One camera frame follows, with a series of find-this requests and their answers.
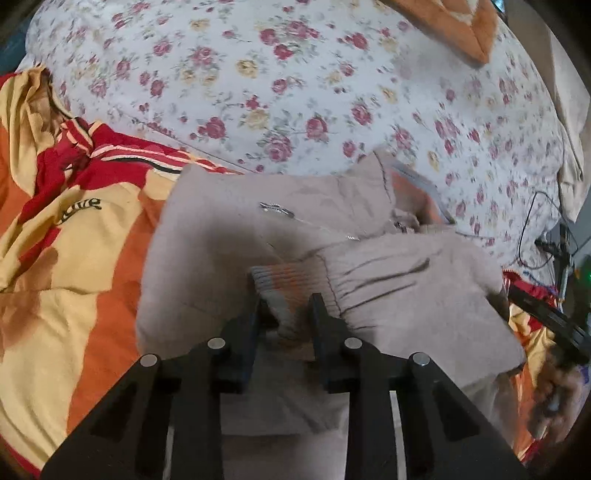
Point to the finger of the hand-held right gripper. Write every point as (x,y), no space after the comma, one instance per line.
(545,318)

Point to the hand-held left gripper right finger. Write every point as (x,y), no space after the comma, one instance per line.
(322,332)

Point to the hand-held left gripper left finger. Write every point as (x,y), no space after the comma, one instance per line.
(253,325)

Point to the beige zip jacket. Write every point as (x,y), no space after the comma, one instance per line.
(221,221)

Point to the person's right hand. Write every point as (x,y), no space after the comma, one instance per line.
(563,392)

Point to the black device with green light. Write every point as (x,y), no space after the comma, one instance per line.
(575,272)

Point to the beige cloth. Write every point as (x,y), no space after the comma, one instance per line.
(570,175)

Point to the orange yellow red blanket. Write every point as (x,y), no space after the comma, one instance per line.
(69,258)

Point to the floral bed sheet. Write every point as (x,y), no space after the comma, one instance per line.
(277,69)

